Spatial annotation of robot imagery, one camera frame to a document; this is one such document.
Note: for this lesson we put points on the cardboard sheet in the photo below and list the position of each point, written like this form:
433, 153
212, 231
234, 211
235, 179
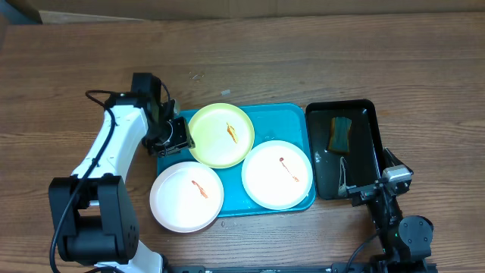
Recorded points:
230, 9

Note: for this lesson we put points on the white plate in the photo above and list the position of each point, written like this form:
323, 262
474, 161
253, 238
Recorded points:
277, 175

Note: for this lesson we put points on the yellow plate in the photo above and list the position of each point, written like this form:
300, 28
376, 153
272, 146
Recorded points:
223, 135

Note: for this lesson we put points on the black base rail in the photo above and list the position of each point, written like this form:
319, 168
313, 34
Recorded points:
334, 268

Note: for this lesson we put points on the pink plate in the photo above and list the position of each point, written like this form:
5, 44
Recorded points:
186, 197

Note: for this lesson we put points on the black metal tray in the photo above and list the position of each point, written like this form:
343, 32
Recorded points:
334, 172

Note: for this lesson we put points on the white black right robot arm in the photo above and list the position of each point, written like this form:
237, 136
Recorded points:
405, 240

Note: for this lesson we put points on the green yellow sponge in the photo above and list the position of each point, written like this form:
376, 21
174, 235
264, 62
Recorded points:
339, 135

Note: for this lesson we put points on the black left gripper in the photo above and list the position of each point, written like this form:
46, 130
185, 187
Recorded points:
184, 140

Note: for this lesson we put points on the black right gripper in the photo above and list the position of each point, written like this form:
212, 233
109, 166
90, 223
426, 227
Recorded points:
366, 193

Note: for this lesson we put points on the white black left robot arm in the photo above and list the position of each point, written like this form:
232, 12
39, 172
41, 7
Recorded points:
94, 220

